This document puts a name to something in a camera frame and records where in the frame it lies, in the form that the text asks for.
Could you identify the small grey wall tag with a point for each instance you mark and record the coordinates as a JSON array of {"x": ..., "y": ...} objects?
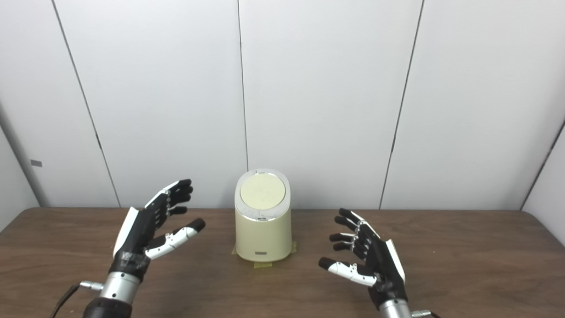
[{"x": 36, "y": 163}]

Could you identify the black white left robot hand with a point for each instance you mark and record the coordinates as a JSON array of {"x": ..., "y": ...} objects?
[{"x": 137, "y": 234}]

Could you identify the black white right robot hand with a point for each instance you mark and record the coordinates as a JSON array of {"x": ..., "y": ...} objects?
[{"x": 384, "y": 269}]

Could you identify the cream round bin lid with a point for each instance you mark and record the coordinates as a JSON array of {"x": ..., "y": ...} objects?
[{"x": 262, "y": 192}]

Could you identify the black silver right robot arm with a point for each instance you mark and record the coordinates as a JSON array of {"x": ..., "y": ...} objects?
[{"x": 394, "y": 310}]

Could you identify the cream-colored bin body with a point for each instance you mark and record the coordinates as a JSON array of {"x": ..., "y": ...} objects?
[{"x": 263, "y": 236}]

